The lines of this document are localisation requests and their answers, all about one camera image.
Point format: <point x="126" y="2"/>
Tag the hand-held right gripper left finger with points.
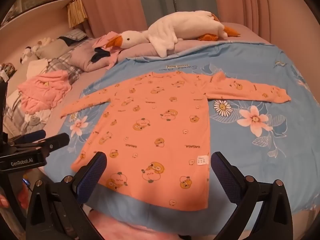
<point x="93" y="174"/>

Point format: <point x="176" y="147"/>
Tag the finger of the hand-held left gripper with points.
<point x="35" y="135"/>
<point x="57" y="141"/>

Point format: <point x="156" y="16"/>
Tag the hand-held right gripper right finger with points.
<point x="222" y="175"/>

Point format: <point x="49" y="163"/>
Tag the orange cartoon print shirt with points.
<point x="160" y="130"/>

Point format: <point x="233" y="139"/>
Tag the pile of grey white clothes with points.
<point x="32" y="121"/>

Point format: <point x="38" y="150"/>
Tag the person's left hand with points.
<point x="3" y="201"/>

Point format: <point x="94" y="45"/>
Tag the blue floral blanket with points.
<point x="250" y="155"/>

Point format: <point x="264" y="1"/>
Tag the pink fluffy garment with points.
<point x="45" y="90"/>

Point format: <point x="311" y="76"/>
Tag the white folded cloth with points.
<point x="37" y="66"/>

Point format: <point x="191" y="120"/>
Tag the floral cloth bundle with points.
<point x="6" y="70"/>

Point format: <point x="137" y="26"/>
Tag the plaid pillow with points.
<point x="63" y="66"/>

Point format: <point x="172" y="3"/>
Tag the small plush toys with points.
<point x="32" y="48"/>

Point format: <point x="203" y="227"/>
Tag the mauve pillow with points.
<point x="82" y="57"/>

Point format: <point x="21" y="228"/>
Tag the grey pillow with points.
<point x="53" y="48"/>

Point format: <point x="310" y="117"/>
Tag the dark navy cloth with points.
<point x="98" y="55"/>

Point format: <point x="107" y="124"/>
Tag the light pink cloth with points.
<point x="112" y="55"/>

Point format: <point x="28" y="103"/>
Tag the striped folded cloth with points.
<point x="73" y="35"/>

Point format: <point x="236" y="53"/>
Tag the straw colour fringe tassel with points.
<point x="77" y="12"/>

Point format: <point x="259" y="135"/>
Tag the white goose plush toy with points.
<point x="175" y="30"/>

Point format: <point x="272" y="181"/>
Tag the white wall shelf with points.
<point x="32" y="7"/>

